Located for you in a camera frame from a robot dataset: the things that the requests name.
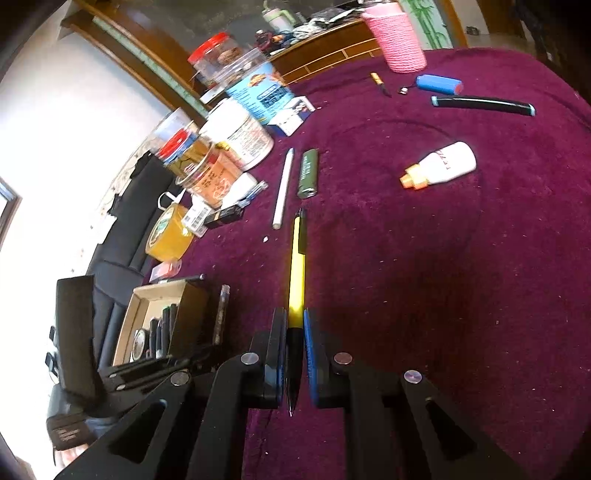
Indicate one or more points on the blue printed box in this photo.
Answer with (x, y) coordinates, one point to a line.
(261, 92)

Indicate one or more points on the clear grey pen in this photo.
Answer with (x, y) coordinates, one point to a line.
(222, 314)

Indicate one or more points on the small white blue box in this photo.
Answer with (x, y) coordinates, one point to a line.
(291, 115)

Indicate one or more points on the shallow cardboard tray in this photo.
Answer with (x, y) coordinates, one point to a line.
(138, 300)

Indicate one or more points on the small pink box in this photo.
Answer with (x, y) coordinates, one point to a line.
(165, 271)

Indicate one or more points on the long black pen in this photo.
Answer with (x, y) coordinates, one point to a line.
(485, 105)

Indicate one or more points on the white pencil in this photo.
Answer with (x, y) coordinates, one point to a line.
(283, 189)

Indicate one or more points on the black lipstick case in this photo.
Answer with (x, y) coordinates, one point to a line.
(224, 217)

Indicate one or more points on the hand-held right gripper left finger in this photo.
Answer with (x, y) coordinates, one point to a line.
(278, 360)

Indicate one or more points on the small white barcode box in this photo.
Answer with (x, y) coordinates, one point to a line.
(196, 219)

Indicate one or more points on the pink woven bottle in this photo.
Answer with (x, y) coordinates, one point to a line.
(397, 39)

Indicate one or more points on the cup with green lid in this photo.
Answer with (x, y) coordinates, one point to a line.
(277, 18)

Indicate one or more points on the white bottle orange cap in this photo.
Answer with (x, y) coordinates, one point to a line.
(448, 164)

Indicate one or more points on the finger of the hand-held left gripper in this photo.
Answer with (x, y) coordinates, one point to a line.
(138, 369)
(194, 318)

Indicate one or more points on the framed picture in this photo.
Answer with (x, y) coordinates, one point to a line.
(8, 207)

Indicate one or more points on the green lighter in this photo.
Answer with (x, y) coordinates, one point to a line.
(308, 173)

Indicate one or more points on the blue lighter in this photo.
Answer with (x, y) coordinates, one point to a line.
(438, 84)

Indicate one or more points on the wooden cabinet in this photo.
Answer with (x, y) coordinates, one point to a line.
(323, 50)

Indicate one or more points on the yellow black pen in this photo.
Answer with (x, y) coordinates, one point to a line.
(297, 267)

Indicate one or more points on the black marker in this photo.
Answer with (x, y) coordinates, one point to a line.
(165, 330)

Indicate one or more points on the red lid jar orange label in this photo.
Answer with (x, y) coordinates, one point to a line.
(207, 170)

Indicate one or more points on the clear jar red lid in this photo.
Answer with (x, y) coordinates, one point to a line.
(214, 60)

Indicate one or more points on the small yellow knife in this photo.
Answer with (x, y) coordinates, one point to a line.
(381, 84)

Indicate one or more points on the black tape roll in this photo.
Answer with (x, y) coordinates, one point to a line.
(138, 346)

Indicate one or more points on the black sofa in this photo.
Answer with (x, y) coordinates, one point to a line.
(115, 258)

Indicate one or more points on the yellow tape roll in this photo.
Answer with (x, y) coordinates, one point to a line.
(168, 235)

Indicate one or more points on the white plastic jar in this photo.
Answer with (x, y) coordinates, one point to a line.
(240, 134)

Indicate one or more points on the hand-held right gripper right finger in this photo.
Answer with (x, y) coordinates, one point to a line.
(313, 360)

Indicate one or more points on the white face mask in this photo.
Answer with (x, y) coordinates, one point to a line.
(168, 199)

